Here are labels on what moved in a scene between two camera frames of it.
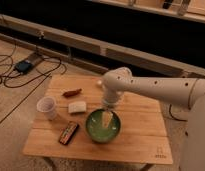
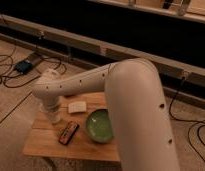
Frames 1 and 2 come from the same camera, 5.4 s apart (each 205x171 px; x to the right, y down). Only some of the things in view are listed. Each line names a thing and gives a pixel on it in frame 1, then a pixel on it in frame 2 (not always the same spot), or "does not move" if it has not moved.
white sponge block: x=77 y=107 does not move
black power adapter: x=23 y=66 does not move
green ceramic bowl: x=96 y=130 does not move
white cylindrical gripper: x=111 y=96 → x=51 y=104
